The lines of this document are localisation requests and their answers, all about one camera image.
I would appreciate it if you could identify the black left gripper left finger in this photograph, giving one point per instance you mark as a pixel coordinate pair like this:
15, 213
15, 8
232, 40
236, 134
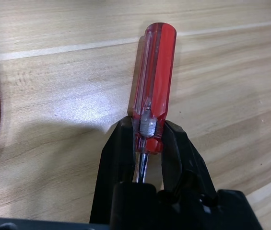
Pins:
116, 155

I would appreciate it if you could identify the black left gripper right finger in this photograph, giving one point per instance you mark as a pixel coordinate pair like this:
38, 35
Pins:
176, 148

